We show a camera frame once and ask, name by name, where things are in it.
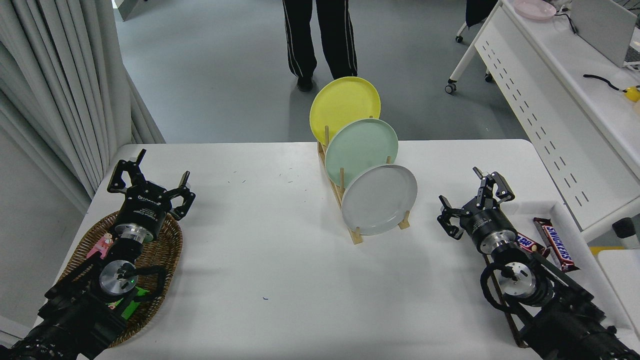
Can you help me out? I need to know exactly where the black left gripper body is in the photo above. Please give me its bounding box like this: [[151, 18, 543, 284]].
[[116, 182, 172, 236]]

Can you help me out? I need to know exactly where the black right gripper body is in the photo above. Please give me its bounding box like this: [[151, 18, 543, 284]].
[[460, 205, 518, 247]]

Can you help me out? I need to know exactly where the grey plate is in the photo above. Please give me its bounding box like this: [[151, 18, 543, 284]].
[[341, 164, 418, 236]]

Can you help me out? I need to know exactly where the wooden plate rack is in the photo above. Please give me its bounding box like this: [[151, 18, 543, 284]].
[[317, 125, 411, 245]]

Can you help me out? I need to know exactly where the pale green plate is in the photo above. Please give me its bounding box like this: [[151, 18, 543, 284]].
[[325, 118, 399, 190]]

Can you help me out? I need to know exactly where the yellow plate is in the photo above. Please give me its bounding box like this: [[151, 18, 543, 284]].
[[309, 76, 382, 147]]

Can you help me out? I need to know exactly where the pink plate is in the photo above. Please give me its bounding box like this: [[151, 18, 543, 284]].
[[513, 0, 557, 21]]

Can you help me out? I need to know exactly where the Snickers bar with Chinese print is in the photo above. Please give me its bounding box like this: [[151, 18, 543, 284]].
[[515, 232, 547, 256]]

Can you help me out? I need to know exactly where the brown wicker basket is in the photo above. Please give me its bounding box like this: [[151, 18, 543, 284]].
[[52, 210, 184, 348]]

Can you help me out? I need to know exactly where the pink snack packet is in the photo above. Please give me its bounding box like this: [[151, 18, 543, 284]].
[[86, 232, 115, 260]]

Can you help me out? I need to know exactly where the brown Snickers bar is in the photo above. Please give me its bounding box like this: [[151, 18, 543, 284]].
[[533, 217, 581, 273]]

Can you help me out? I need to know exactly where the green snack packet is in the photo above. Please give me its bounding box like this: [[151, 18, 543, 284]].
[[105, 286, 151, 321]]

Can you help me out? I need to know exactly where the white perforated desk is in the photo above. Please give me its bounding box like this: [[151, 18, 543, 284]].
[[445, 0, 640, 243]]

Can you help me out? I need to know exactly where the white foam tray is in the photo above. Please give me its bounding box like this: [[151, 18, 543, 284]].
[[482, 201, 636, 348]]

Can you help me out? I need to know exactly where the pale grey curtain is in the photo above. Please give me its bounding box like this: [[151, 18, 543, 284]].
[[0, 0, 166, 213]]

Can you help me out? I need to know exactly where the black cylinder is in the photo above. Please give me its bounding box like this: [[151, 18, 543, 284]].
[[612, 217, 640, 250]]

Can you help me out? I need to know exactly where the small white side table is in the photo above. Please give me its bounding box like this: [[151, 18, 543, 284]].
[[596, 248, 640, 341]]

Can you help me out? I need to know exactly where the grey laptop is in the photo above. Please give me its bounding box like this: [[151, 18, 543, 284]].
[[570, 0, 638, 68]]

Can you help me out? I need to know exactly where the person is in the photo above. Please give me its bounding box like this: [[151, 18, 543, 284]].
[[281, 0, 359, 93]]

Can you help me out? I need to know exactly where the black cable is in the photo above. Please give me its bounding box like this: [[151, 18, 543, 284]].
[[583, 74, 626, 93], [552, 9, 579, 35]]

